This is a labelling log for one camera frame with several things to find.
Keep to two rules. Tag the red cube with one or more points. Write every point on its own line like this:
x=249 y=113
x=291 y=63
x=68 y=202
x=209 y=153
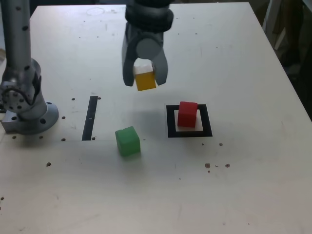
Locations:
x=187 y=117

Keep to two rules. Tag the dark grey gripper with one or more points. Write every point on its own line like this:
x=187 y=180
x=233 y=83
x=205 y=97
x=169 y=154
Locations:
x=157 y=35

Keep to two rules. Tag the green cube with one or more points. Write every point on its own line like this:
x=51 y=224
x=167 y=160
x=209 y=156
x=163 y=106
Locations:
x=128 y=142

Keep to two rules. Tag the black tape strip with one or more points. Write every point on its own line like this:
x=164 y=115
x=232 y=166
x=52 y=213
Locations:
x=89 y=117

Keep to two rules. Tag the yellow cube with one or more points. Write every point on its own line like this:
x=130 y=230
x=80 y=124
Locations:
x=145 y=81

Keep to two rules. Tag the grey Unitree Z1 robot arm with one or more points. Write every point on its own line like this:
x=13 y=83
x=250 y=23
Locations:
x=18 y=48

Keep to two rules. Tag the black tape square outline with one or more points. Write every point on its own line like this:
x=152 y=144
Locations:
x=170 y=124

